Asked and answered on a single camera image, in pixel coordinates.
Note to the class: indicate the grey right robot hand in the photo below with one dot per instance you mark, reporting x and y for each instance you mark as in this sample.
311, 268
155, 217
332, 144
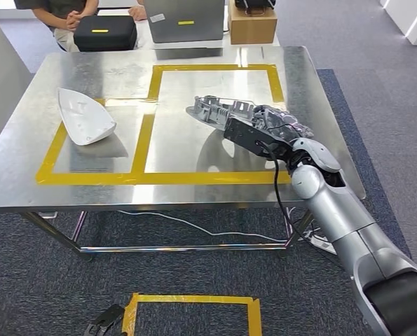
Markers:
285, 121

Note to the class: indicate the grey plastic wheel hubcap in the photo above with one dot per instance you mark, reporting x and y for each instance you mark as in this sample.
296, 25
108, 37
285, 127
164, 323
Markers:
218, 111

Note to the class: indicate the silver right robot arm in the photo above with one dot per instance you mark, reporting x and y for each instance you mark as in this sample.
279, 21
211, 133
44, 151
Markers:
344, 218

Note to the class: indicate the white plastic cover part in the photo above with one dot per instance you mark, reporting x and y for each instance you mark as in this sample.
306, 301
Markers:
85, 120

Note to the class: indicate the steel workbench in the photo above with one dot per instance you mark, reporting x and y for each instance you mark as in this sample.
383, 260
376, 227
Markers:
89, 195

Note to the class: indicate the brown cardboard box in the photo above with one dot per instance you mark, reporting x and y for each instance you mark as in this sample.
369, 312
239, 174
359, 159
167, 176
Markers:
251, 30

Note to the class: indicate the black handheld device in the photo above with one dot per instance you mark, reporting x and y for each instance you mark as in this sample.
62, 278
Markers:
254, 3

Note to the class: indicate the white power strip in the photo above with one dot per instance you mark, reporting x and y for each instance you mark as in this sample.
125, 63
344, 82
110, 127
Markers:
325, 246

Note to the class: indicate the grey laptop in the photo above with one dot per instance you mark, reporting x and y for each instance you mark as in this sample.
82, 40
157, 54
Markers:
183, 23

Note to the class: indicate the yellow tape rectangle on table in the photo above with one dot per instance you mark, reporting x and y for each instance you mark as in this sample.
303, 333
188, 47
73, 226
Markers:
141, 148

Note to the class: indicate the white table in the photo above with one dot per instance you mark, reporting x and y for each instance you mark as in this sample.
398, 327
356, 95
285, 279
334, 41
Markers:
143, 42

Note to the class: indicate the yellow floor tape square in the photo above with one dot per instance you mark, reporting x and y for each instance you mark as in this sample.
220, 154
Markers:
194, 299

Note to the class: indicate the person's hand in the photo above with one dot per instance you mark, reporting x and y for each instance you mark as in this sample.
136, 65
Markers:
138, 13

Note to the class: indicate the black zip case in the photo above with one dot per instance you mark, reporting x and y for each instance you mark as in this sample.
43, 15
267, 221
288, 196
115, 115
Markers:
105, 37

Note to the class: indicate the person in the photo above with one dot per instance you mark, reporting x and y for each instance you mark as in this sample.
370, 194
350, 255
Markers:
53, 7

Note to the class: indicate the white desk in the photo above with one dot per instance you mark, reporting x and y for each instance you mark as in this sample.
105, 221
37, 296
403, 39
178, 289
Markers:
5, 69

